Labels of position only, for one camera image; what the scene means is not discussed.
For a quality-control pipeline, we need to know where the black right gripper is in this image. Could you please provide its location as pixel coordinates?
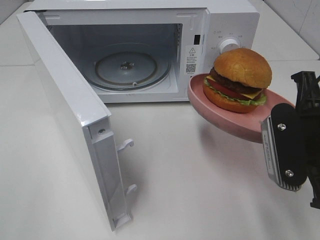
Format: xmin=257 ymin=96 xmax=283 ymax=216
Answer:
xmin=261 ymin=71 xmax=320 ymax=209

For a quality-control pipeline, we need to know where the pink round plate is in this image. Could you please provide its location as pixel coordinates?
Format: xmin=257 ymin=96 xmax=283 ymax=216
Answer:
xmin=187 ymin=73 xmax=293 ymax=144

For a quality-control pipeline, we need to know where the burger with lettuce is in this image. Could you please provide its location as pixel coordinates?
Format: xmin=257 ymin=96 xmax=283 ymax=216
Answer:
xmin=202 ymin=48 xmax=273 ymax=113

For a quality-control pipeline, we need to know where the white microwave door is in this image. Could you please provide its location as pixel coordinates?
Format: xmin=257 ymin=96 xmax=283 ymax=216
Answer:
xmin=17 ymin=11 xmax=137 ymax=230

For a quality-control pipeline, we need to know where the upper white power knob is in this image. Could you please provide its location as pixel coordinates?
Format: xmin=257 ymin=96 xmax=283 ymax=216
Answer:
xmin=218 ymin=37 xmax=241 ymax=54

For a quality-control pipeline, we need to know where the white warning label sticker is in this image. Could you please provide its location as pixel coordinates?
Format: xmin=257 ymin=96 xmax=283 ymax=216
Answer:
xmin=183 ymin=45 xmax=200 ymax=76

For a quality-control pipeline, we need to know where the white microwave oven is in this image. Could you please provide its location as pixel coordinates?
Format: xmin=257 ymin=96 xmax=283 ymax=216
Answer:
xmin=23 ymin=0 xmax=260 ymax=103

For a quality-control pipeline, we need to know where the glass microwave turntable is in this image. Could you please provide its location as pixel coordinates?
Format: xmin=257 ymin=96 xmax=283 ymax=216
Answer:
xmin=83 ymin=43 xmax=172 ymax=91

